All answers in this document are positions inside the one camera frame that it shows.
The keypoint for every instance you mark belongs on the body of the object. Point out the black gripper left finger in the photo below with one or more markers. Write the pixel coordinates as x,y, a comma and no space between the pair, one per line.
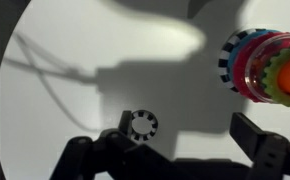
118,156

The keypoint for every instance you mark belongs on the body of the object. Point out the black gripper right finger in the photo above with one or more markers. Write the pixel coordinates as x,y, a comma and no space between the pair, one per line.
251,140

